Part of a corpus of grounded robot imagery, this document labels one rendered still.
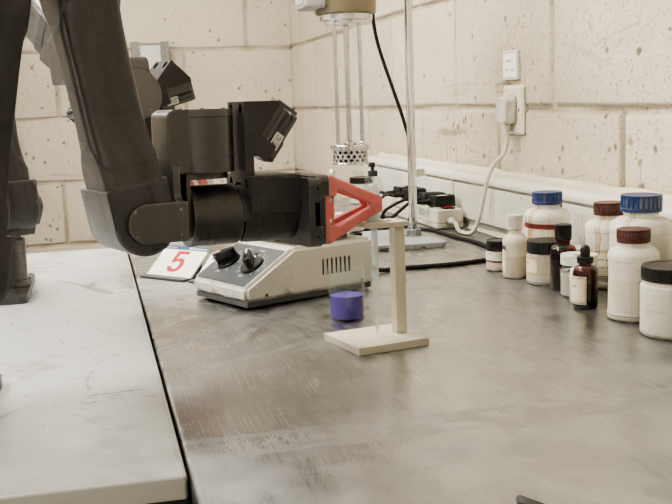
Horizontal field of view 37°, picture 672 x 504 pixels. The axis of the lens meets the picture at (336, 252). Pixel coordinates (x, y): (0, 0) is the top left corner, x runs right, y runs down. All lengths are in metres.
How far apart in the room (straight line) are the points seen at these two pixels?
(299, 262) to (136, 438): 0.53
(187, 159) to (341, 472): 0.36
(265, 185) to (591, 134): 0.75
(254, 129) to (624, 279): 0.44
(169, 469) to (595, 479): 0.29
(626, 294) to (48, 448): 0.63
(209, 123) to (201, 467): 0.34
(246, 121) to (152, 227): 0.14
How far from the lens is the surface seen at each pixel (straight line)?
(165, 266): 1.53
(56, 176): 3.73
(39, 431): 0.84
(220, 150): 0.94
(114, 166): 0.89
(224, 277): 1.29
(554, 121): 1.70
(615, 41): 1.52
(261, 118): 0.96
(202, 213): 0.93
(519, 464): 0.72
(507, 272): 1.41
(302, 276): 1.28
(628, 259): 1.13
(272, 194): 0.95
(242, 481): 0.70
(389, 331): 1.07
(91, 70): 0.89
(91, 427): 0.84
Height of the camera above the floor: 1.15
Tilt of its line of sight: 8 degrees down
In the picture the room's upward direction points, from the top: 2 degrees counter-clockwise
